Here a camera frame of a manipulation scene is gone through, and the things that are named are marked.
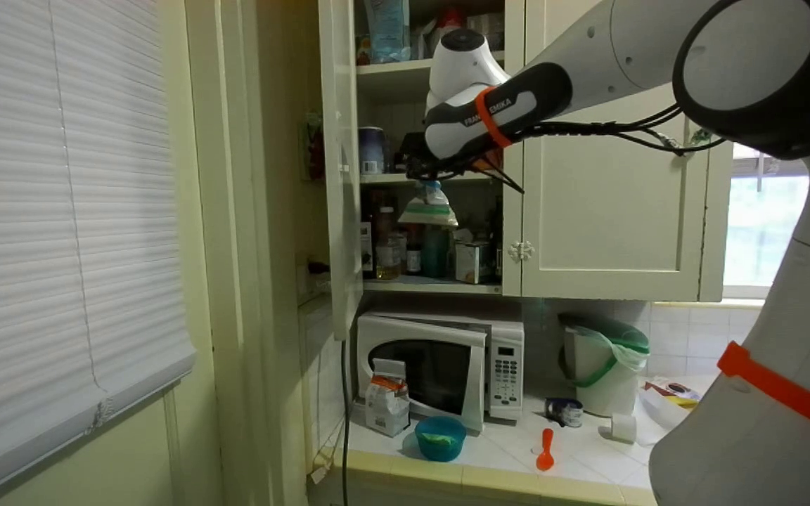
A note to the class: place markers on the small white orange carton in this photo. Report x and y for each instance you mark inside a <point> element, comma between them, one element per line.
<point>386,396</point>

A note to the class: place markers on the orange plastic spoon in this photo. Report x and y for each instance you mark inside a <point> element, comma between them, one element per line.
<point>548,449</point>

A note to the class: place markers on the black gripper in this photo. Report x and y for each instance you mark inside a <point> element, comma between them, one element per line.
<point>423,163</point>

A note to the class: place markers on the white packet with green seal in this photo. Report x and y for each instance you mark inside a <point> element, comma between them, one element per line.
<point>430,205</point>

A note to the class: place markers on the white bin with green liner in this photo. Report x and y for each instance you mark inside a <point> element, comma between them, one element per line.
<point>603,361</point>

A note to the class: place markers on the white microwave oven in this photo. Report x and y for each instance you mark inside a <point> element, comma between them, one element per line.
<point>455,365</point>

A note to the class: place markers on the closed upper cabinet door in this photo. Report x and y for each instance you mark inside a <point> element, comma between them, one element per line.
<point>603,218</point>

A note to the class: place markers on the open upper cabinet door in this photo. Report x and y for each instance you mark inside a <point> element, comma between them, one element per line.
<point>342,157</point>

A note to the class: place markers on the small dark glass jar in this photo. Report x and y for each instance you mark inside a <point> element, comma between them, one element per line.
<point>563,410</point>

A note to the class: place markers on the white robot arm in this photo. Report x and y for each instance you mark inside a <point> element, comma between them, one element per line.
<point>736,69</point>

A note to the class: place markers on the white window blind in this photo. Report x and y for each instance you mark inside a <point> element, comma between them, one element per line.
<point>91,310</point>

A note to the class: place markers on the teal plastic bowl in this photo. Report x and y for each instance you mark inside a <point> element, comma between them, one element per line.
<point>441,437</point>

